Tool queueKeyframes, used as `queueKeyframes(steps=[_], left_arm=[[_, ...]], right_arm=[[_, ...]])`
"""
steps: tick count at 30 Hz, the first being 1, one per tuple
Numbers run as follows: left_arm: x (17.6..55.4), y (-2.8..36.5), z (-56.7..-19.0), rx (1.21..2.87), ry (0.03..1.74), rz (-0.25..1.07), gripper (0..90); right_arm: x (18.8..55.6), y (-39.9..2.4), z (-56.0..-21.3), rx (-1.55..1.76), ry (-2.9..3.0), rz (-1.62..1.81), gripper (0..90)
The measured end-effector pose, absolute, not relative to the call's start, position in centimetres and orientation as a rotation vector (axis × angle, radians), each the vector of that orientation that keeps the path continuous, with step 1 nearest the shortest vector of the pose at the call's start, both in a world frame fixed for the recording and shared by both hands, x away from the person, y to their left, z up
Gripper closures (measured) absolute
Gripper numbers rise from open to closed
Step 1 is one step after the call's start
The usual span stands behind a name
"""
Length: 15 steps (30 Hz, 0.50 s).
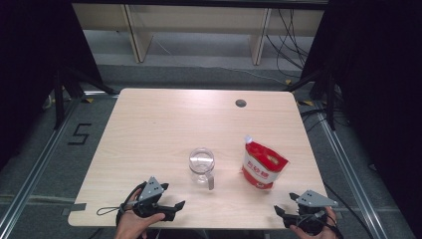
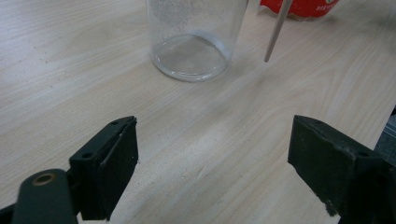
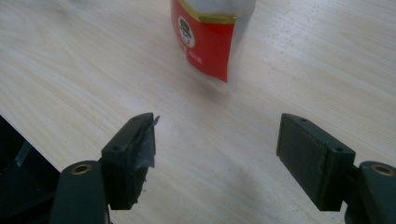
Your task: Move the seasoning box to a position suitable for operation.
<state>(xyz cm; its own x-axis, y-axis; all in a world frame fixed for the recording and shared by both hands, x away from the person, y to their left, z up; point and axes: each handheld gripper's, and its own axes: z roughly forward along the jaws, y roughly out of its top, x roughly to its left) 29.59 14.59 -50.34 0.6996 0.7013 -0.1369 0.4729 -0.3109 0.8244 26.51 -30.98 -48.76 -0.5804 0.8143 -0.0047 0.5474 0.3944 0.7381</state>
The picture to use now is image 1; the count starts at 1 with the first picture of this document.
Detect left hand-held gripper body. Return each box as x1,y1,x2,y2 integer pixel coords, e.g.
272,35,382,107
132,176,177,222

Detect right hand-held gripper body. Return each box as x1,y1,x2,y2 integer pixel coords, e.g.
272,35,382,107
283,189,339,235

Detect grey tape strip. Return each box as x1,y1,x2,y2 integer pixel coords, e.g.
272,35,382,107
61,202,88,216

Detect clear glass jar with lid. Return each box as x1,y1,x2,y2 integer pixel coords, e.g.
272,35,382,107
188,147,216,191

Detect beige wooden shelf unit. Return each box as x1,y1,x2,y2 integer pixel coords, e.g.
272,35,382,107
72,3,325,66

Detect hanging black cable bundle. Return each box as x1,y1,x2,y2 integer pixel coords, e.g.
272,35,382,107
265,8,312,79

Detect red and white sugar bag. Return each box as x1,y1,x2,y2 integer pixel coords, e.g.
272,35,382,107
241,134,290,191

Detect black curtain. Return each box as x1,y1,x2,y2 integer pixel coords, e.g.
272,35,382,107
300,0,422,230
0,0,104,170

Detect person's left hand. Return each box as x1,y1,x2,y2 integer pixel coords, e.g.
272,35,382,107
113,188,166,239

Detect black metal stand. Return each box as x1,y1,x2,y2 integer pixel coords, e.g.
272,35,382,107
53,66,118,130
285,69,337,130

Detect thin black cord loop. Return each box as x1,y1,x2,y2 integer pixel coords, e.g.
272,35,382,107
96,206,124,217

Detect person's right hand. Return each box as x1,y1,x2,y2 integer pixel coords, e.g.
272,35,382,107
289,206,339,239

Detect aluminium floor rail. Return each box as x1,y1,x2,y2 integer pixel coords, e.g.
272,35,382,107
315,103,389,239
0,96,81,233

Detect black floor cable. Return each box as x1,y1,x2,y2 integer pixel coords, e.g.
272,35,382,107
322,182,376,239

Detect black hand strap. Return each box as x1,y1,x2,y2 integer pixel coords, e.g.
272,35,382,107
115,181,148,227

